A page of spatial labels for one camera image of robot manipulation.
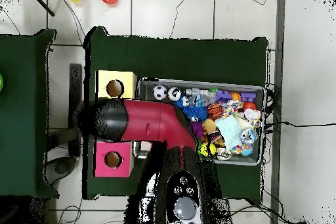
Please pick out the crushed bottle with colourful label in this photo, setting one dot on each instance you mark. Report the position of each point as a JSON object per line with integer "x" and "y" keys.
{"x": 248, "y": 136}

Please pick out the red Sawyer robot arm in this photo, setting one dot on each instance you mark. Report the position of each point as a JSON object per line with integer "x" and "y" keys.
{"x": 152, "y": 124}

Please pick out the shallow mesh bin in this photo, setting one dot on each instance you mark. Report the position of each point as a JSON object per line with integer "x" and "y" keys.
{"x": 147, "y": 90}

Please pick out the wooden box with three holes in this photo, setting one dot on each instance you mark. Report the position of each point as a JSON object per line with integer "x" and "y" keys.
{"x": 127, "y": 80}

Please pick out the black and white soccer ball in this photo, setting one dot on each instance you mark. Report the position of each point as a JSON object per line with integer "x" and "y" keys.
{"x": 160, "y": 92}

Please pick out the blue puffer ball with eyes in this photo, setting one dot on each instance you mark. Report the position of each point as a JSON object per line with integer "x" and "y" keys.
{"x": 195, "y": 112}

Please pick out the dark green table cloth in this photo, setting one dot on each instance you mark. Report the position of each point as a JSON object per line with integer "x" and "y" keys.
{"x": 21, "y": 103}
{"x": 170, "y": 55}

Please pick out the mint knitted cloth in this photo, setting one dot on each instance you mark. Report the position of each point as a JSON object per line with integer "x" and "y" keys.
{"x": 231, "y": 132}

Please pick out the grey rounded base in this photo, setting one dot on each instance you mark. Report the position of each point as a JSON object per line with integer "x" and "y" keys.
{"x": 60, "y": 168}

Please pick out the black rod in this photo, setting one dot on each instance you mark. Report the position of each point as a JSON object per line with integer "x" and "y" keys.
{"x": 42, "y": 3}

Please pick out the green round object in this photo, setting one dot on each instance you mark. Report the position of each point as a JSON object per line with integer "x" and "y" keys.
{"x": 0, "y": 83}

